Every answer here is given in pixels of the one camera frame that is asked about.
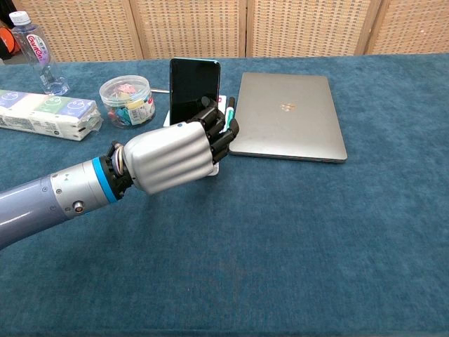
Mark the white phone stand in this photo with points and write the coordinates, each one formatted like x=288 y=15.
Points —
x=215 y=169

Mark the blue table cloth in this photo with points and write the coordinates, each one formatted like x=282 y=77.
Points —
x=280 y=245

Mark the clear jar of binder clips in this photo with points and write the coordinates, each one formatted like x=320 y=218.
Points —
x=126 y=102

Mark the grey closed laptop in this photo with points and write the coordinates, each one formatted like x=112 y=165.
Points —
x=286 y=116

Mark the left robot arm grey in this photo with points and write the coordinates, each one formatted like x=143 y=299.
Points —
x=42 y=200

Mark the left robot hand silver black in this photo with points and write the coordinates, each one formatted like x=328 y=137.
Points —
x=168 y=158

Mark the green black marker pen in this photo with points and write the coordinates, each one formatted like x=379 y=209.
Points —
x=229 y=114

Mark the tissue packets multipack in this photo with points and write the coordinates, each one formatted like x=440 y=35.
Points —
x=42 y=112

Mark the clear plastic water bottle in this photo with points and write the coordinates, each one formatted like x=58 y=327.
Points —
x=36 y=52

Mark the orange black background object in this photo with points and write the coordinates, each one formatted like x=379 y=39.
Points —
x=6 y=40

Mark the black smartphone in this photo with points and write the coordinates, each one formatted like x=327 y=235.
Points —
x=193 y=87

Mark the wooden folding screen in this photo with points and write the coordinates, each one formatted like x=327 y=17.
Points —
x=305 y=28

